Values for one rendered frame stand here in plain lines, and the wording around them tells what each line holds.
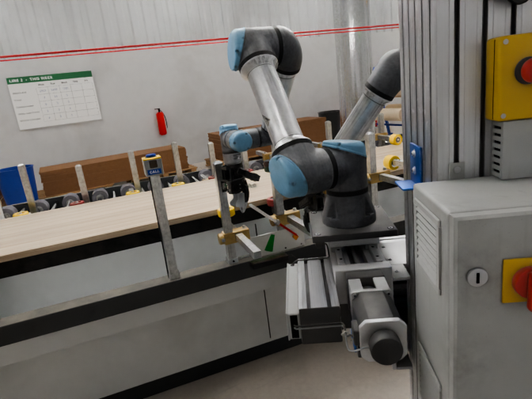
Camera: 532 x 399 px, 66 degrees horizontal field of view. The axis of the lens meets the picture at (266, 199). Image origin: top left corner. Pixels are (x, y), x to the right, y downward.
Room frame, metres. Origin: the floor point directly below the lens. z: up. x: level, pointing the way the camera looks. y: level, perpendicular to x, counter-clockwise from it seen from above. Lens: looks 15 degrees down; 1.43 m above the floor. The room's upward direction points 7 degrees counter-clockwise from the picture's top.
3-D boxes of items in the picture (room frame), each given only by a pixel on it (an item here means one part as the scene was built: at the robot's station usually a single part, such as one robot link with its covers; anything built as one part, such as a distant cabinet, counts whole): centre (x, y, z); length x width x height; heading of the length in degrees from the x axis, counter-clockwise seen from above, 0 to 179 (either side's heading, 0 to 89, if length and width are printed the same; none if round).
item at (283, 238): (1.75, -0.03, 0.75); 0.26 x 0.01 x 0.10; 109
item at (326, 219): (1.11, -0.23, 1.09); 0.15 x 0.15 x 0.10
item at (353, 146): (1.11, -0.22, 1.21); 0.13 x 0.12 x 0.14; 111
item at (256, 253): (1.67, 0.13, 0.82); 0.44 x 0.03 x 0.04; 19
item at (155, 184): (1.61, 0.43, 0.93); 0.05 x 0.05 x 0.45; 19
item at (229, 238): (1.71, 0.16, 0.82); 0.14 x 0.06 x 0.05; 109
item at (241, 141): (1.54, 0.06, 1.25); 0.11 x 0.11 x 0.08; 21
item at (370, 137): (1.94, -0.53, 0.93); 0.04 x 0.04 x 0.48; 19
